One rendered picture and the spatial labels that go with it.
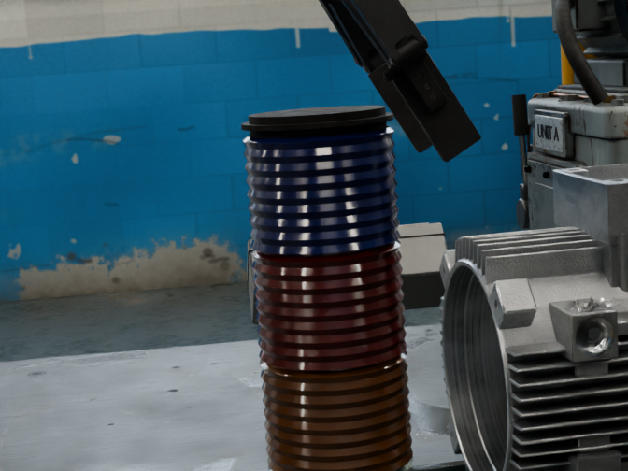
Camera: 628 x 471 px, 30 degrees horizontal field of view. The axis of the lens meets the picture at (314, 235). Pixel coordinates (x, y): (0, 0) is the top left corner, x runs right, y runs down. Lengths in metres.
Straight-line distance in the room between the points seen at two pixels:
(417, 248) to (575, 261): 0.26
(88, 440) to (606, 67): 0.76
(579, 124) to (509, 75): 5.22
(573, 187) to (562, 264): 0.07
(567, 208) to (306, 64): 5.58
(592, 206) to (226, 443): 0.70
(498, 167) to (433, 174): 0.37
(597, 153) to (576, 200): 0.51
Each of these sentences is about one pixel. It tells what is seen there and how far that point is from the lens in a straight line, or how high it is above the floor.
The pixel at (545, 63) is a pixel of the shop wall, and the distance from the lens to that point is 6.62.
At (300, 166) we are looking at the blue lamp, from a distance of 0.44.
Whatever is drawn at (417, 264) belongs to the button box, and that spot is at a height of 1.06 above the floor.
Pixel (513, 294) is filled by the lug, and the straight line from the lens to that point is 0.73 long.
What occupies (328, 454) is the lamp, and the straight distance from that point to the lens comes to 0.46.
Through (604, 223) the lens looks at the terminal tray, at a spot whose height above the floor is 1.12.
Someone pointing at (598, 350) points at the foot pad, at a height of 1.05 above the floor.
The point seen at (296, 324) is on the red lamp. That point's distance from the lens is 0.45.
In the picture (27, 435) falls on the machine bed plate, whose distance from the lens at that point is 1.50.
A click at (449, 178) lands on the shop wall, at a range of 6.53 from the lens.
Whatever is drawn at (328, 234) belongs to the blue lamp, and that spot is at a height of 1.17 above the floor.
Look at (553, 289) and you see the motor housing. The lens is 0.77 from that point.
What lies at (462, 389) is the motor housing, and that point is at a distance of 0.89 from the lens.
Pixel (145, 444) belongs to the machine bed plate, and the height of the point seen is 0.80.
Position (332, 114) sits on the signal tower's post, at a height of 1.22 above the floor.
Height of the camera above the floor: 1.24
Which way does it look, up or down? 9 degrees down
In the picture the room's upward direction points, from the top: 4 degrees counter-clockwise
